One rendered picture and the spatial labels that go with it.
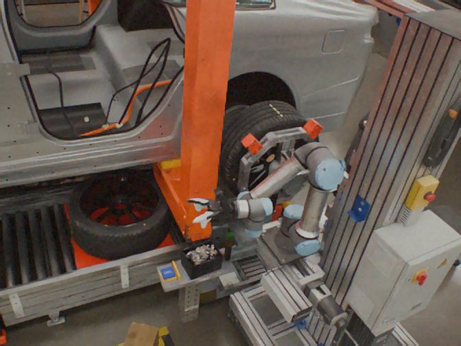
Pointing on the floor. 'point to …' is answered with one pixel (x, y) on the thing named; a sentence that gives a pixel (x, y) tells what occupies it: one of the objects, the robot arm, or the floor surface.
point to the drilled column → (189, 302)
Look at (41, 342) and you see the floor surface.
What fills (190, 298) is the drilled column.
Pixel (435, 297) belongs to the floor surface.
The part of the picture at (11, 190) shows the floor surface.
